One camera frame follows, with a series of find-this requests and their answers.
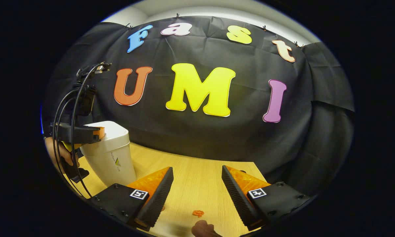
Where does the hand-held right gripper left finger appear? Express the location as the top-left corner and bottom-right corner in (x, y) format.
(86, 167), (174, 232)

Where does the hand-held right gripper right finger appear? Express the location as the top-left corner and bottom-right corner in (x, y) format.
(221, 165), (317, 231)

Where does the white desktop garbage bin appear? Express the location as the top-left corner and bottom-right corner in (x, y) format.
(80, 121), (138, 188)

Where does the wooden desktop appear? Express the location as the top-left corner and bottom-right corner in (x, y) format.
(64, 142), (270, 237)

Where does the black backdrop cloth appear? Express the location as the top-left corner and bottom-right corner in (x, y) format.
(42, 15), (355, 198)

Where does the black cable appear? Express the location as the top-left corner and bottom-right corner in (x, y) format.
(52, 89), (86, 197)
(70, 63), (102, 198)

